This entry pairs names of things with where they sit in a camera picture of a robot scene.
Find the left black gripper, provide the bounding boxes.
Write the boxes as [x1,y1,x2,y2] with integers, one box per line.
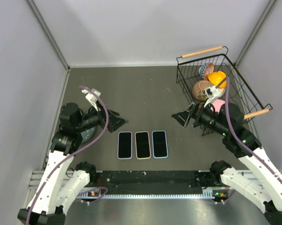
[75,100,128,132]

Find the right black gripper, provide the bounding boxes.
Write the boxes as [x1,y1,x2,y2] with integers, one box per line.
[171,97,229,136]

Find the lavender purple phone case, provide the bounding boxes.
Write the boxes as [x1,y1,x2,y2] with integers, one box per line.
[117,131,133,160]

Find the light blue phone case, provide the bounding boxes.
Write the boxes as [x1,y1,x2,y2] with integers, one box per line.
[151,130,169,159]

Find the cream white phone case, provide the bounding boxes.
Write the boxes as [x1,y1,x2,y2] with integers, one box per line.
[134,131,152,160]

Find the silver edged black phone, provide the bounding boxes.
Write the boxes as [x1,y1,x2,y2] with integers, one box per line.
[135,132,151,159]

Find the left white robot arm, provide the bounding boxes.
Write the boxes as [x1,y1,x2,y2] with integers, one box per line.
[17,103,128,225]

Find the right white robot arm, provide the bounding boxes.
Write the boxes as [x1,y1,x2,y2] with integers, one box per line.
[172,103,282,225]

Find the brown patterned bowl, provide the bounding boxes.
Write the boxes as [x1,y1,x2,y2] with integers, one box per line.
[192,80,213,101]

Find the teal ceramic plate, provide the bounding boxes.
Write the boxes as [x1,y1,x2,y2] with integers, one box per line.
[81,127,96,143]

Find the pink plate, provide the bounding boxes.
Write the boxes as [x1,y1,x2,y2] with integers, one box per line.
[212,99,225,113]

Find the white cream bowl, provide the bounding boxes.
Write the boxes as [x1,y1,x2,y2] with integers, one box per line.
[218,88,226,97]

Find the blue patterned bowl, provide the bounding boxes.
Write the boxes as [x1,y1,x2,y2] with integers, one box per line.
[199,63,208,80]

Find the yellow bowl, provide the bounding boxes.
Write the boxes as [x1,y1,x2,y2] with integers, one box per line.
[208,71,227,86]

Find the red patterned shell dish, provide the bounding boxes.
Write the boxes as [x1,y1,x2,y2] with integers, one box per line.
[203,62,214,80]

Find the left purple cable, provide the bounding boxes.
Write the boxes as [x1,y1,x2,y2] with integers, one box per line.
[25,86,109,225]

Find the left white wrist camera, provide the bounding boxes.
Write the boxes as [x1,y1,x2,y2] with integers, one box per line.
[81,87,101,112]

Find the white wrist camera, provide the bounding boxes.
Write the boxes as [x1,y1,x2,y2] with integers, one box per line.
[81,87,101,112]
[204,86,222,107]

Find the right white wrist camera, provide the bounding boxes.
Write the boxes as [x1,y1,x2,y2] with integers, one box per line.
[204,86,222,107]

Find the black wire basket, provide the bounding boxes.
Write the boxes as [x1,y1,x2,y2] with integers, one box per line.
[176,45,273,137]

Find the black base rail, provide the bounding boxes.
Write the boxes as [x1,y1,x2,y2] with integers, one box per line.
[84,171,231,195]

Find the grey slotted cable duct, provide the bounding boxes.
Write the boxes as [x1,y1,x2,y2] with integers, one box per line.
[102,189,228,200]

